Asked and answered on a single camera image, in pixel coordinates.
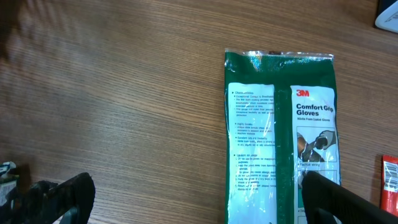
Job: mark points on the white barcode scanner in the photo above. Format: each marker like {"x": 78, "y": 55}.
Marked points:
{"x": 386, "y": 18}

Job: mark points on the white green candy pack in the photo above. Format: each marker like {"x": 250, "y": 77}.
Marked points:
{"x": 8, "y": 181}

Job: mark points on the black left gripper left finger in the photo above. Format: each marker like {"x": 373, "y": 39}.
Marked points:
{"x": 70, "y": 202}

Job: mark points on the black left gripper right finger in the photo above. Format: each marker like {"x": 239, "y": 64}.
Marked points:
{"x": 326, "y": 202}

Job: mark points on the green white packaged item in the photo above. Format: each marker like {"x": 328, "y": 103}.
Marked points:
{"x": 280, "y": 113}

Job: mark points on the red snack stick pack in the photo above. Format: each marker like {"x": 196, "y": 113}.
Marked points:
{"x": 389, "y": 184}

